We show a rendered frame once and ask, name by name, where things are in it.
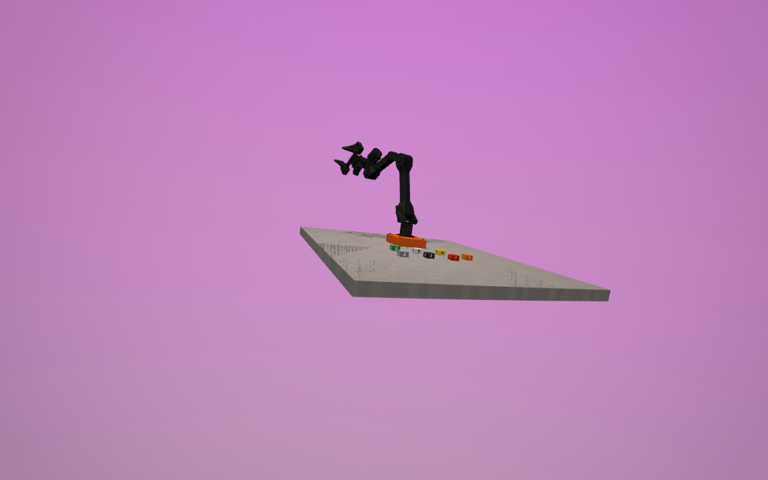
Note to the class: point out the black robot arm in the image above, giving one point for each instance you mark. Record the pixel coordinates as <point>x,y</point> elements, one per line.
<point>404,163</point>

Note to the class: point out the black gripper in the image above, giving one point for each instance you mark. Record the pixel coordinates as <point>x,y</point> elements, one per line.
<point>356,148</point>

